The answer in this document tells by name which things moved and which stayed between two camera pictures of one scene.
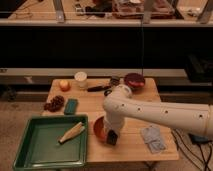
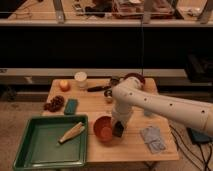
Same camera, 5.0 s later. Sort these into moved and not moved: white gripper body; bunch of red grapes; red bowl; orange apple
Moved: white gripper body
Not moved: bunch of red grapes; red bowl; orange apple
